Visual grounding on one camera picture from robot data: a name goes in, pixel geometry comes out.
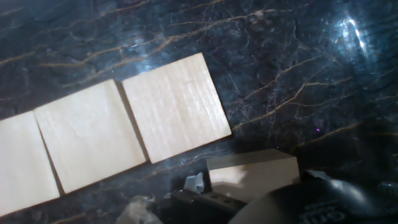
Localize large wooden cube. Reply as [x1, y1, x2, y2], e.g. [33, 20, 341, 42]
[206, 148, 301, 203]
[33, 78, 147, 194]
[121, 52, 233, 165]
[0, 110, 60, 218]

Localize black marble pattern mat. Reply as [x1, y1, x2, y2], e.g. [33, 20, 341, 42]
[0, 0, 398, 224]

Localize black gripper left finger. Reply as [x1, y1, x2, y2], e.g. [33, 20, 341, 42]
[160, 172, 248, 224]

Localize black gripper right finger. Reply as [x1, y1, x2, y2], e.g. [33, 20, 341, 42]
[301, 169, 332, 182]

